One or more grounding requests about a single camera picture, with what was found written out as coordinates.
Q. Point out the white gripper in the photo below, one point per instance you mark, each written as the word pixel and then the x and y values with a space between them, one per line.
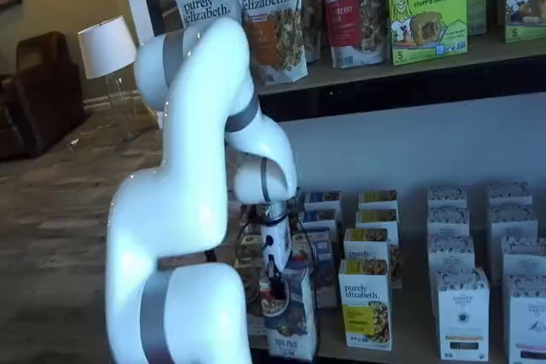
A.
pixel 277 240

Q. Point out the blue white cereal box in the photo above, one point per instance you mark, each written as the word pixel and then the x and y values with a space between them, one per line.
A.
pixel 324 200
pixel 294 321
pixel 322 218
pixel 325 270

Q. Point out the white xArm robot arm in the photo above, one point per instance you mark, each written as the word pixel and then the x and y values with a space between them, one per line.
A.
pixel 179 193

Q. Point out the green white cereal box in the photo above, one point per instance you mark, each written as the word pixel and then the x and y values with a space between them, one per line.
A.
pixel 249 249
pixel 256 300

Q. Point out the yellow white granola box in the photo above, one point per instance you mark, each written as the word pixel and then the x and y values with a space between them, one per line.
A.
pixel 377 218
pixel 367 240
pixel 379 200
pixel 364 308

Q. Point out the black metal shelf rack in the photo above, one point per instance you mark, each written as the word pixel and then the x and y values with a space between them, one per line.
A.
pixel 384 91

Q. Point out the green apple pie Bobo's box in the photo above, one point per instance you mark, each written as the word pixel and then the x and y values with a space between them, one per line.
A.
pixel 426 14

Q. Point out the orange label granola bag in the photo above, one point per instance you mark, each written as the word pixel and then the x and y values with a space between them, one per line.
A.
pixel 312 10
pixel 277 40

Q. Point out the red label granola bag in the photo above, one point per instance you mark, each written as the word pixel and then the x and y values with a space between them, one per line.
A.
pixel 354 14

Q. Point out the white table lamp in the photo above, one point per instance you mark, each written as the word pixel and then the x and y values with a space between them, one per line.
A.
pixel 106 46

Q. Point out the dark brown armchair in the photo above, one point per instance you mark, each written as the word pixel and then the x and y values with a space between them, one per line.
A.
pixel 38 99

